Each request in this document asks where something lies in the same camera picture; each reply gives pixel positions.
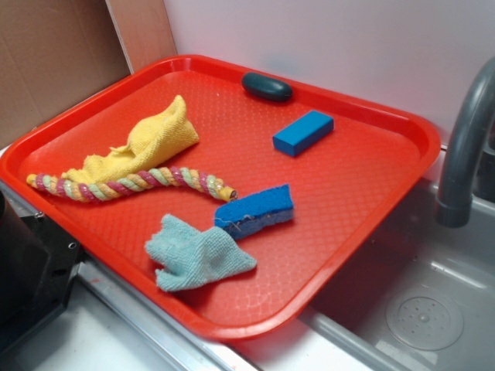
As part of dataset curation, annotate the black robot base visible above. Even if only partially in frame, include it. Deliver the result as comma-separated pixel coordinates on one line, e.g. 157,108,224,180
1,195,82,354

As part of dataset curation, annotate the blue sponge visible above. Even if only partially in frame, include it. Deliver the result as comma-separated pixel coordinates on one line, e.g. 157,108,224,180
213,184,294,240

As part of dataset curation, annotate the red plastic tray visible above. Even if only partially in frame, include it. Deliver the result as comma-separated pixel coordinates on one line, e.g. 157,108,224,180
1,56,440,342

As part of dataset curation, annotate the blue rectangular block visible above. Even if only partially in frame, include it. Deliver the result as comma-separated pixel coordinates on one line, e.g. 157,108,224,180
272,111,334,157

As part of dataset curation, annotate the light blue cloth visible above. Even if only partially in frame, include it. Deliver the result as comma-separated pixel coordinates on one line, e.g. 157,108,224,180
145,214,257,292

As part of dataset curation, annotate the dark green oval object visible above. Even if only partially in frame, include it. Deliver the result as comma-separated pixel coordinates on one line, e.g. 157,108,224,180
241,72,293,102

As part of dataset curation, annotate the yellow cloth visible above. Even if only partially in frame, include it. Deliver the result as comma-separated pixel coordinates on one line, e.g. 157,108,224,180
62,95,199,184

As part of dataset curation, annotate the grey faucet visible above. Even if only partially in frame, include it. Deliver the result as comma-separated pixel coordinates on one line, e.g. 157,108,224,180
435,59,494,228

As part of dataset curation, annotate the grey plastic sink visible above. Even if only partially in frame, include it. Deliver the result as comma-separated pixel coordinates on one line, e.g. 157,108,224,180
234,182,494,370

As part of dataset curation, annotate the brown cardboard panel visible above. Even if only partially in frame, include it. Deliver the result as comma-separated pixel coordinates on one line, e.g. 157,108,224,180
1,1,129,147

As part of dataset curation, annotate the multicoloured braided rope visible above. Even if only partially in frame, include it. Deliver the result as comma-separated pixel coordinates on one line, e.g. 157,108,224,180
26,166,238,203

